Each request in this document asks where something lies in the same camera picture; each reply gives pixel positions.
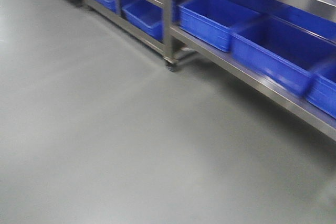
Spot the steel shelf rack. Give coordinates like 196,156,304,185
71,0,335,140

